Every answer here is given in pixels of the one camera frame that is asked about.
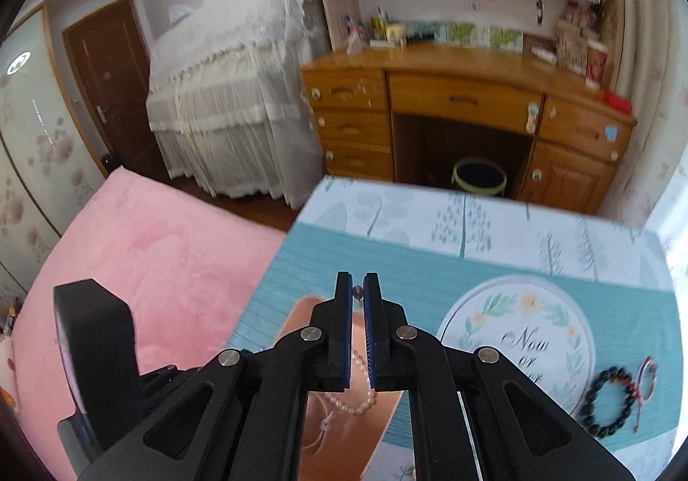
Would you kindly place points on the red and white canister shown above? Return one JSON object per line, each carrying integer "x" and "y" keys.
{"x": 596, "y": 67}

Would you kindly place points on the round waste bin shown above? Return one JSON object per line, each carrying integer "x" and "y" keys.
{"x": 463, "y": 185}

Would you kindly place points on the red flat box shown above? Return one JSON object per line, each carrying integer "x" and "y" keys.
{"x": 618, "y": 102}

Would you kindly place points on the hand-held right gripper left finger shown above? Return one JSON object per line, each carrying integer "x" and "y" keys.
{"x": 347, "y": 346}

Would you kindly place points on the wooden desk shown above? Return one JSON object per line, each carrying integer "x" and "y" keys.
{"x": 457, "y": 68}

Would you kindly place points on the brown wooden door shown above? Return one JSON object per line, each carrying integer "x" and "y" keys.
{"x": 107, "y": 72}

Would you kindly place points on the printed teal tablecloth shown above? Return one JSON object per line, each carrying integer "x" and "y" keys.
{"x": 484, "y": 244}

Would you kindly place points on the floral wardrobe door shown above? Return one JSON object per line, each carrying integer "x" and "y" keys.
{"x": 43, "y": 147}

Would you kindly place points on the pen holder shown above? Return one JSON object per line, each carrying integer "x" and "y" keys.
{"x": 379, "y": 26}

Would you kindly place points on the piano with lace cover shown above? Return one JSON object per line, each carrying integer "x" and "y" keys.
{"x": 231, "y": 83}

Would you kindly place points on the pink blanket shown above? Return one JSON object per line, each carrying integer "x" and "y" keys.
{"x": 161, "y": 271}

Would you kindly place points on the white tube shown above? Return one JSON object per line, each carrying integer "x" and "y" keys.
{"x": 543, "y": 55}

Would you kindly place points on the patterned paper box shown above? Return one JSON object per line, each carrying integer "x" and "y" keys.
{"x": 571, "y": 48}

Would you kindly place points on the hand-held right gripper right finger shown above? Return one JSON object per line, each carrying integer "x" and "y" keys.
{"x": 371, "y": 346}

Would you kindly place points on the row of postcards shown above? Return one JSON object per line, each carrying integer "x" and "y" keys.
{"x": 467, "y": 34}

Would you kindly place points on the pale yellow mug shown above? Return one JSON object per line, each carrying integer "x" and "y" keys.
{"x": 396, "y": 33}

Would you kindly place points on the hanging drawer toy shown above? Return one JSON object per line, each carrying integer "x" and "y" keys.
{"x": 532, "y": 118}

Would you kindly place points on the pink jewelry box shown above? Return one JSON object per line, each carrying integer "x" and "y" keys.
{"x": 355, "y": 451}

